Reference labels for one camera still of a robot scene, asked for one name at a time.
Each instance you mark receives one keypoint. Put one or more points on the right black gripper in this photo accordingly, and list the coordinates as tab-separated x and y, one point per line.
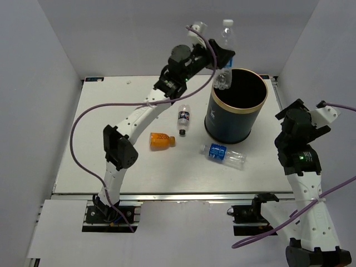
314	133

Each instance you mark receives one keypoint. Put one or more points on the aluminium front rail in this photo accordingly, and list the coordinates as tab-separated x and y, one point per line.
140	197

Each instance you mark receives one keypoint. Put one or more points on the orange juice bottle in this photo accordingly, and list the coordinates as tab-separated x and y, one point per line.
161	141

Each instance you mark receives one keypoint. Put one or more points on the black corner sticker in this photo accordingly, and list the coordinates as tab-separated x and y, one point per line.
94	79

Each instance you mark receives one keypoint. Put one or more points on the aluminium right side rail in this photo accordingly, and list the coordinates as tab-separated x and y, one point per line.
274	82

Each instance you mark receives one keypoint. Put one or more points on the aluminium rail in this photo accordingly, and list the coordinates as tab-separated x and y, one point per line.
274	82
140	197

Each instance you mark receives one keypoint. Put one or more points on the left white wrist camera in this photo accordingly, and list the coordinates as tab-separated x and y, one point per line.
196	32

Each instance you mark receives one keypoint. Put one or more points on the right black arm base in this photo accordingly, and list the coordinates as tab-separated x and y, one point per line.
246	223

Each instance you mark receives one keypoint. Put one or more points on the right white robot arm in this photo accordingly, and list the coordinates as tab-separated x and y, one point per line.
309	233

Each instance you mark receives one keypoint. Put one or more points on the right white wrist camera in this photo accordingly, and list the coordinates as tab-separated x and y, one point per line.
323	115

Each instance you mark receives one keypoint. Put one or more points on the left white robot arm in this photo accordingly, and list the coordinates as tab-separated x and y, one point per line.
118	141

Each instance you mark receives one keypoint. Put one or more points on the dark blue round bin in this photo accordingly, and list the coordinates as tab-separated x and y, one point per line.
231	113

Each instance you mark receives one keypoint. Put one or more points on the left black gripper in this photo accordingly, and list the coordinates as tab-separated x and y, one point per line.
223	55

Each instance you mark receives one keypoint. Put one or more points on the small clear bottle black cap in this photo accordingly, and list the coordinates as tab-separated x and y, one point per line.
183	119

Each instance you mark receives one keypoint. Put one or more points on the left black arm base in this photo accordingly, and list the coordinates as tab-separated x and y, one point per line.
100	218

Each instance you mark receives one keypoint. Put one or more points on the clear bottle blue label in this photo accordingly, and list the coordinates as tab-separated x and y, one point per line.
225	47
223	155

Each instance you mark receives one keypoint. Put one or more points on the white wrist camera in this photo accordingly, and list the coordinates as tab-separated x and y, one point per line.
196	32
323	115

